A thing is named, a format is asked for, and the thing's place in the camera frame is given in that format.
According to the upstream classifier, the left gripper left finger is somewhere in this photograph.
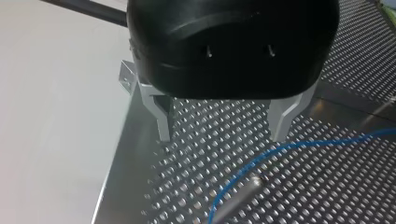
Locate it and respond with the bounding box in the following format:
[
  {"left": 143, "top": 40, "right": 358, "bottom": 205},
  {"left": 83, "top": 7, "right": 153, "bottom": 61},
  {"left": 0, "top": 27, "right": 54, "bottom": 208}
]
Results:
[{"left": 135, "top": 79, "right": 175, "bottom": 143}]

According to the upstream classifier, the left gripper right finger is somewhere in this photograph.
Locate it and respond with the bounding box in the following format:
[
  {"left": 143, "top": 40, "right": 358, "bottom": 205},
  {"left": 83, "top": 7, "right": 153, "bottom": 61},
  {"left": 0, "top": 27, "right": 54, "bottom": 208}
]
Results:
[{"left": 266, "top": 79, "right": 320, "bottom": 143}]

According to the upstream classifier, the blue cable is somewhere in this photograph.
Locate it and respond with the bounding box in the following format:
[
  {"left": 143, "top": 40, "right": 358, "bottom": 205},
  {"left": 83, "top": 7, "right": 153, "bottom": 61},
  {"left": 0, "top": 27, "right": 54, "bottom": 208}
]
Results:
[{"left": 207, "top": 127, "right": 396, "bottom": 224}]

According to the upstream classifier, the metal post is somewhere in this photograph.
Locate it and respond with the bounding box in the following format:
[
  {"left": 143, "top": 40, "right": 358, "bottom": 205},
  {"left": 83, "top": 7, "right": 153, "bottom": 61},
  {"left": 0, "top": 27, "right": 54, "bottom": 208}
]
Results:
[{"left": 214, "top": 175, "right": 265, "bottom": 224}]

